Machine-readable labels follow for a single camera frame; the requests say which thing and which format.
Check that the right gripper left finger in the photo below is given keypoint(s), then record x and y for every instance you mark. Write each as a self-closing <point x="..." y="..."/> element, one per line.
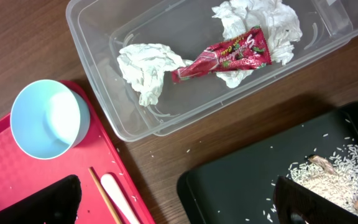
<point x="57" y="203"/>

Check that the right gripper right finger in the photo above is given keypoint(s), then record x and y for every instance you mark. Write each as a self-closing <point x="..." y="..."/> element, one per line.
<point x="296" y="204"/>

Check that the leftover rice and food scraps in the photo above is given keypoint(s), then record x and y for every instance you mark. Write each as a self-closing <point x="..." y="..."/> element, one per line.
<point x="334" y="178"/>

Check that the red snack wrapper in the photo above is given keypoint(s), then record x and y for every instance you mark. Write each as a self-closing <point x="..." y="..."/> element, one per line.
<point x="248" y="51"/>

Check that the clear plastic waste bin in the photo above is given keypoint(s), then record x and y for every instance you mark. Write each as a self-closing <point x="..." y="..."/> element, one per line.
<point x="101" y="28"/>

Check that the black plastic tray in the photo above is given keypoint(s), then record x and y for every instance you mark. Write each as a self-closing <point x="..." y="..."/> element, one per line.
<point x="238" y="188"/>

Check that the white plastic fork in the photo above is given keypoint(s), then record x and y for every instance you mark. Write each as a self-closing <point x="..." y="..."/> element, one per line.
<point x="116" y="195"/>

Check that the wooden chopstick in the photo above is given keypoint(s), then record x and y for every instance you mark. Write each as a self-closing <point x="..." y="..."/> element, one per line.
<point x="104" y="196"/>

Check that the red plastic serving tray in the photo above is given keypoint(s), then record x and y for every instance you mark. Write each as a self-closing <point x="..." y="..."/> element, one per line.
<point x="22" y="175"/>

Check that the light blue small bowl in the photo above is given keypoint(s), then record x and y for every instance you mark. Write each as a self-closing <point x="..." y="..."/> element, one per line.
<point x="47" y="119"/>

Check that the crumpled white tissue left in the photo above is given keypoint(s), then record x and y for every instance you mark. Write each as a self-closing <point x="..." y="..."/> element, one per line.
<point x="143" y="66"/>

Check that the crumpled white tissue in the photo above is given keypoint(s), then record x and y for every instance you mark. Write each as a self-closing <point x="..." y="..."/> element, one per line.
<point x="143" y="66"/>
<point x="279" y="23"/>

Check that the crumpled white tissue right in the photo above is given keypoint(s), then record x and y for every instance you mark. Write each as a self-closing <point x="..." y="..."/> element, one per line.
<point x="279" y="23"/>

